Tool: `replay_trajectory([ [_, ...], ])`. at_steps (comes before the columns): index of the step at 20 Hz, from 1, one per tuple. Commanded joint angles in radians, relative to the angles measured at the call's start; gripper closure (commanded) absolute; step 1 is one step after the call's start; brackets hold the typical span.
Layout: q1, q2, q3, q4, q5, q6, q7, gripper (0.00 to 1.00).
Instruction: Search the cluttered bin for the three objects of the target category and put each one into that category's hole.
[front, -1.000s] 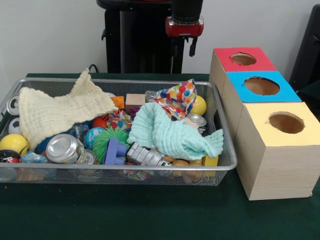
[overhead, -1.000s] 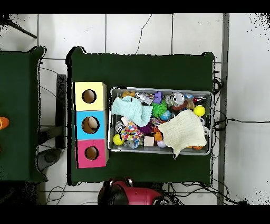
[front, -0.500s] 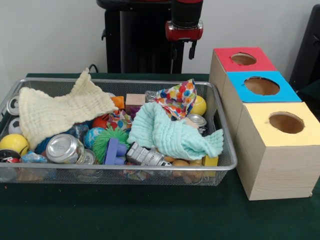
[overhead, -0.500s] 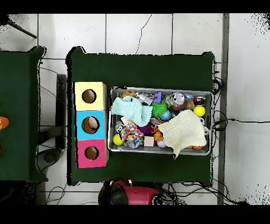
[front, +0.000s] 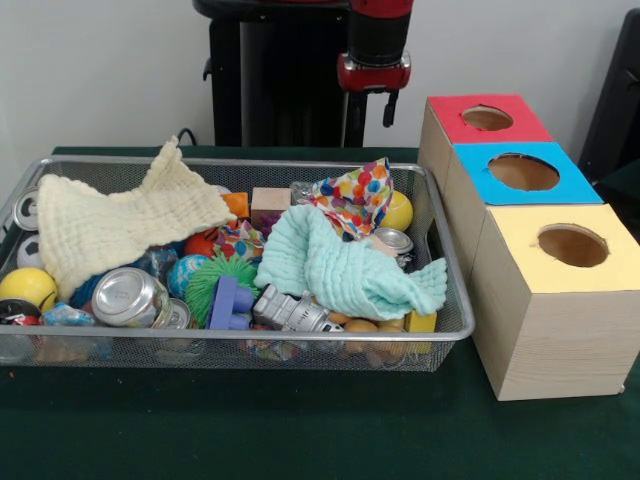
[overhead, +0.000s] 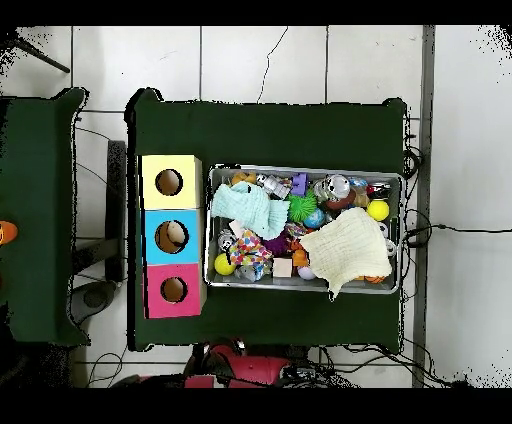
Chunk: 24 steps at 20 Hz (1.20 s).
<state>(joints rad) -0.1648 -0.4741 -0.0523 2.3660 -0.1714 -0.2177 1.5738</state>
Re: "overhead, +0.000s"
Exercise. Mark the cream muslin cloth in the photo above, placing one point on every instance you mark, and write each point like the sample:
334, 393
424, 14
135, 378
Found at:
348, 248

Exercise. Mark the black stand bar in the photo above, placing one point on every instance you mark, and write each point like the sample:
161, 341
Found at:
116, 200

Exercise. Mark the shallow clear mesh bin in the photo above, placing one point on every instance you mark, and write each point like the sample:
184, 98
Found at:
280, 284

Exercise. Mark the plain wooden cube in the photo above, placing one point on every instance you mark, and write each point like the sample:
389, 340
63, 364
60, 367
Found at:
282, 267

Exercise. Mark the yellow tennis ball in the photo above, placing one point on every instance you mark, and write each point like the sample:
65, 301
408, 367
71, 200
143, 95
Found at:
223, 264

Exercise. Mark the silver toy robot figure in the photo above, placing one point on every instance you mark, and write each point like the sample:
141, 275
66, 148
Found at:
274, 186

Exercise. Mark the mint green muslin cloth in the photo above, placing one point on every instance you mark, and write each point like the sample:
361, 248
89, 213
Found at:
252, 208

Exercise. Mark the yellow smiley ball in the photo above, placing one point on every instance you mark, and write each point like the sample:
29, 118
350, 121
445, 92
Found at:
378, 210

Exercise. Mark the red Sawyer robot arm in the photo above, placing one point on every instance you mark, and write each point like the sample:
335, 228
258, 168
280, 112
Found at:
252, 368

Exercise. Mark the silver metal can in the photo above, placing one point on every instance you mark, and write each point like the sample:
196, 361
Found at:
336, 186

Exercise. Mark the orange toy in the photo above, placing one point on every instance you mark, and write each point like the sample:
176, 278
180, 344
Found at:
7, 232

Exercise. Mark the black tripod leg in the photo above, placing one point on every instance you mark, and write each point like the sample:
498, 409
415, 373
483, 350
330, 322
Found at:
44, 60

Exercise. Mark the wooden box with three holes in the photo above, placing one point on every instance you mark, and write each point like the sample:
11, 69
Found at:
188, 200

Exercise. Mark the green spiky rubber ball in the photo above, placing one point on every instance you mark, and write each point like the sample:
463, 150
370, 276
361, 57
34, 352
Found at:
300, 207

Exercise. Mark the dark green neighbour table cloth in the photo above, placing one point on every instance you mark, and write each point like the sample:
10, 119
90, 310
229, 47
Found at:
36, 160

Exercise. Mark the purple plastic toy block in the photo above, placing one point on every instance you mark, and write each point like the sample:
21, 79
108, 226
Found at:
299, 184

